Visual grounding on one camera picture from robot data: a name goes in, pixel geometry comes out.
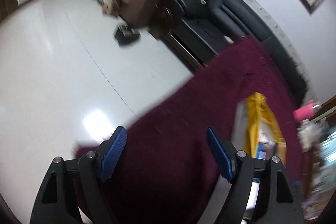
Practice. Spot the yellow taped white box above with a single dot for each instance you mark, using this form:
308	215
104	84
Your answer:
260	150

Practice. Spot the black leather sofa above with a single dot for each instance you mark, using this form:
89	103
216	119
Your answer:
199	29

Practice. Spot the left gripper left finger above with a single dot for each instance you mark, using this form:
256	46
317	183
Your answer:
56	201

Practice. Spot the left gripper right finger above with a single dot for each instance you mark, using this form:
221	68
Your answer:
223	155

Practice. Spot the black slippers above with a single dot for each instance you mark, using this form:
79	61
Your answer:
125	35

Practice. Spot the pink yarn cone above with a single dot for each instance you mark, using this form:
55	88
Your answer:
305	112

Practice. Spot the maroon velvet table cloth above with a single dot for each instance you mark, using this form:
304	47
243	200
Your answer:
166	173

